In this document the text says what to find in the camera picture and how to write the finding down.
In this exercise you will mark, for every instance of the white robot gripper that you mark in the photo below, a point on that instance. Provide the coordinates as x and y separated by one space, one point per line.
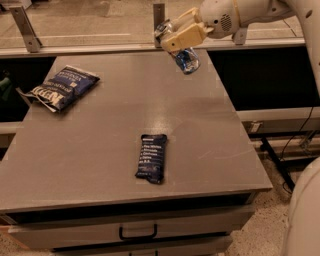
218 18

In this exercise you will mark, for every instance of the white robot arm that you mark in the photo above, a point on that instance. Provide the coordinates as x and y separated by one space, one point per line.
302 232

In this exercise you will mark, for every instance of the grey metal railing beam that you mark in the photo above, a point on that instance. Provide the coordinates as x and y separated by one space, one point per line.
211 45

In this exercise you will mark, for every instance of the dark blue chip bag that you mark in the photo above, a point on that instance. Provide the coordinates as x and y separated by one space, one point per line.
64 88

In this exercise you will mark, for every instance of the black metal stand leg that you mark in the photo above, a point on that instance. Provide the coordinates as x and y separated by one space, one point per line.
265 146

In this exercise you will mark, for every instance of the dark blue snack bar wrapper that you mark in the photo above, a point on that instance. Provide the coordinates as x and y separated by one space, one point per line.
152 158

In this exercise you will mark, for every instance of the grey upper drawer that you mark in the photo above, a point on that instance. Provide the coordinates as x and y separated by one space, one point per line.
94 231

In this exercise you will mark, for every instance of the grey drawer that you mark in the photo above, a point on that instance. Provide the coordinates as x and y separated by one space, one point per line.
186 246
94 231

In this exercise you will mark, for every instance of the grey lower drawer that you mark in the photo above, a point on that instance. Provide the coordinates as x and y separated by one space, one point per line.
186 246

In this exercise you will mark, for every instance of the middle metal railing bracket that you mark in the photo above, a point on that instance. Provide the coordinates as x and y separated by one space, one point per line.
158 14

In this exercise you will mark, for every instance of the metal railing bracket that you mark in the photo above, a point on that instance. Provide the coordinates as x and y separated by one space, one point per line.
240 36
31 41
158 14

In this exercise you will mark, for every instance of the right metal railing bracket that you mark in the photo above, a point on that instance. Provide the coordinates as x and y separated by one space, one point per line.
240 36

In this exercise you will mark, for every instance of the left metal railing bracket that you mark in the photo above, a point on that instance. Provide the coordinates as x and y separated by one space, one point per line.
31 41

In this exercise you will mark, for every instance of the black drawer handle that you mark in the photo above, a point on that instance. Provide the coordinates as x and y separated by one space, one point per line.
138 233

